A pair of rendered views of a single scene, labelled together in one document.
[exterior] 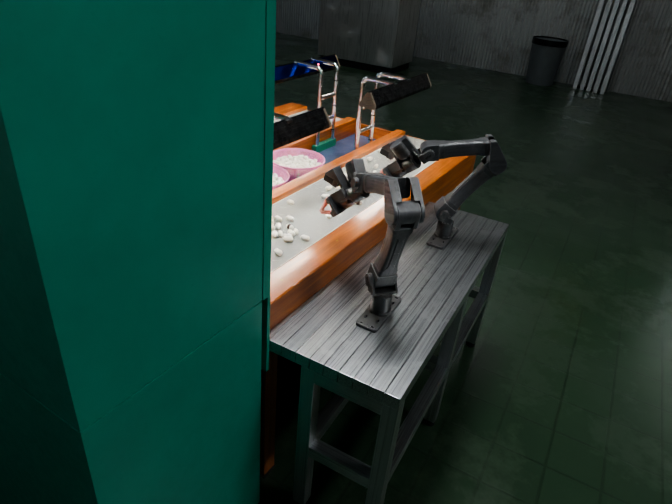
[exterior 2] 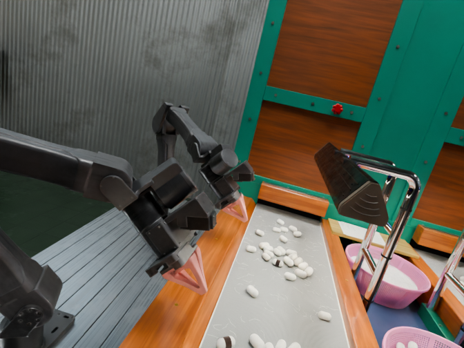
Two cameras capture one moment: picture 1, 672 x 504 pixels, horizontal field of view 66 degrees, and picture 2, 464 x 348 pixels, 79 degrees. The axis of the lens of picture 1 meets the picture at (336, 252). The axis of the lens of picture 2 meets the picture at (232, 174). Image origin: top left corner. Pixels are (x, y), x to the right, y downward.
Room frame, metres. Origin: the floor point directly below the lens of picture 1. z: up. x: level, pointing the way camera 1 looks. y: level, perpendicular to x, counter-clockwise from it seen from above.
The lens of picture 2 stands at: (2.31, -0.28, 1.19)
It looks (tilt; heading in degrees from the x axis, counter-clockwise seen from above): 15 degrees down; 159
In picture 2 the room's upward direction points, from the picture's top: 13 degrees clockwise
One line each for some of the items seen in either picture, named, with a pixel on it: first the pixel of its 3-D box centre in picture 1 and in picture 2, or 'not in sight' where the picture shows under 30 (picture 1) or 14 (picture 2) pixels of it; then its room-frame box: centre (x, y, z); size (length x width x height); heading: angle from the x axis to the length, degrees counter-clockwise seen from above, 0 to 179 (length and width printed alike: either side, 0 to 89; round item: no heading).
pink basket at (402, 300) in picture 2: not in sight; (380, 275); (1.68, 0.58, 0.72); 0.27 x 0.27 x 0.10
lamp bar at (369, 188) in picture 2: (272, 134); (339, 167); (1.70, 0.25, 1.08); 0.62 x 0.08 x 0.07; 151
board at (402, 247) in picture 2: not in sight; (369, 237); (1.49, 0.69, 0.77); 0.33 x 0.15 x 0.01; 61
